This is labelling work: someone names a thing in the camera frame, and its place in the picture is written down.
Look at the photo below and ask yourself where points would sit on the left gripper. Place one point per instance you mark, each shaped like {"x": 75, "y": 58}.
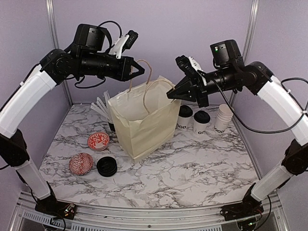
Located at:
{"x": 123, "y": 73}

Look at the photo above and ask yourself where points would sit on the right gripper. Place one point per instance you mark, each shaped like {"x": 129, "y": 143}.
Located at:
{"x": 186, "y": 89}

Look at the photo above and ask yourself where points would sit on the black cup lid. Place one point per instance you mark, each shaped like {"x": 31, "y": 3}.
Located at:
{"x": 202, "y": 117}
{"x": 185, "y": 111}

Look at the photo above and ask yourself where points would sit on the white paper coffee cup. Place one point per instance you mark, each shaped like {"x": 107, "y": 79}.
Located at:
{"x": 183, "y": 122}

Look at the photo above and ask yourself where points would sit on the cream paper bag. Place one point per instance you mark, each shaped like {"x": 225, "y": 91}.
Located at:
{"x": 144, "y": 117}

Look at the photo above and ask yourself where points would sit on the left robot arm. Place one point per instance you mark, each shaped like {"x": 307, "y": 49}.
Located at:
{"x": 91, "y": 53}

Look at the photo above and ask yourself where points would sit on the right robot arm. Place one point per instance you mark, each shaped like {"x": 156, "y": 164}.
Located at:
{"x": 232, "y": 74}

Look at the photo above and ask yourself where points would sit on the stack of white cups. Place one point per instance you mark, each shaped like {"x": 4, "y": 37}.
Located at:
{"x": 223, "y": 118}

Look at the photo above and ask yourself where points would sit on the black cup with straws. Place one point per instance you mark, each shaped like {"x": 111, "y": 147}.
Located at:
{"x": 104, "y": 110}

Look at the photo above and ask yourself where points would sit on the red floral bowl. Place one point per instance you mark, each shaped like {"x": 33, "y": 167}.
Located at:
{"x": 98, "y": 141}

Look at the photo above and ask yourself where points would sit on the stack of black lids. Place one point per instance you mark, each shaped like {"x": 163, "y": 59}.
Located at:
{"x": 107, "y": 166}

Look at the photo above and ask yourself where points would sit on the red patterned bowl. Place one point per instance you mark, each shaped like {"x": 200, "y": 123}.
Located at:
{"x": 81, "y": 164}

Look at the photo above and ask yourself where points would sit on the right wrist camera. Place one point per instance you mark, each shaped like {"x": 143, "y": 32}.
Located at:
{"x": 189, "y": 66}

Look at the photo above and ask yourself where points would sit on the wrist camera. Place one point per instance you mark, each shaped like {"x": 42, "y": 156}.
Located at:
{"x": 189, "y": 66}
{"x": 123, "y": 43}

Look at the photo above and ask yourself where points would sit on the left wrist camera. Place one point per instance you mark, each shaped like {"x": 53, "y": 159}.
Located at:
{"x": 123, "y": 43}

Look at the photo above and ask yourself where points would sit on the right aluminium post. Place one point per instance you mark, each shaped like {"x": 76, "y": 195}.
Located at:
{"x": 252, "y": 22}

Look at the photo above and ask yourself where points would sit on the aluminium post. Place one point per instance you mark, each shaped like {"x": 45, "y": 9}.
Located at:
{"x": 252, "y": 22}
{"x": 55, "y": 41}

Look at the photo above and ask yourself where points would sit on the left aluminium post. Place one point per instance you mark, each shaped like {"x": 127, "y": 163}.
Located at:
{"x": 55, "y": 41}

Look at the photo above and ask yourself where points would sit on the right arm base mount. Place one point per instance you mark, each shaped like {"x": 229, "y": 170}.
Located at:
{"x": 247, "y": 207}

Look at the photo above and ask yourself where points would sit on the aluminium front rail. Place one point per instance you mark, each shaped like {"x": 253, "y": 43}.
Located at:
{"x": 103, "y": 218}

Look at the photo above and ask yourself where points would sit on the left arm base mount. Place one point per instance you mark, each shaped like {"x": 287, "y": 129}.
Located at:
{"x": 52, "y": 206}

